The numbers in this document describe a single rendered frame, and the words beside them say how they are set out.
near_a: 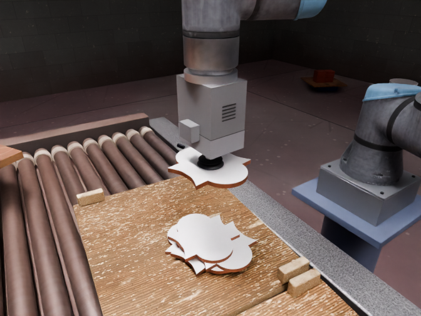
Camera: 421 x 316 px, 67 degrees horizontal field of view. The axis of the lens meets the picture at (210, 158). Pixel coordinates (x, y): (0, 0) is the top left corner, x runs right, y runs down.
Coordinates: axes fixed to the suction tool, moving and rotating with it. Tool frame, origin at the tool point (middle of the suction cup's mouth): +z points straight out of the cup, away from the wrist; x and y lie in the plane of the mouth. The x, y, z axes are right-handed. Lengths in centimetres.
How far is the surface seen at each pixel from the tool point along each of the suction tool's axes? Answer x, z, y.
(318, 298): 8.1, 18.3, 18.6
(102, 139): 3, 20, -65
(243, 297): -1.6, 18.3, 11.1
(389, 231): 42, 25, 15
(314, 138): 237, 112, -138
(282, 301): 2.8, 18.3, 15.5
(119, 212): -8.7, 18.4, -22.1
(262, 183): 135, 112, -109
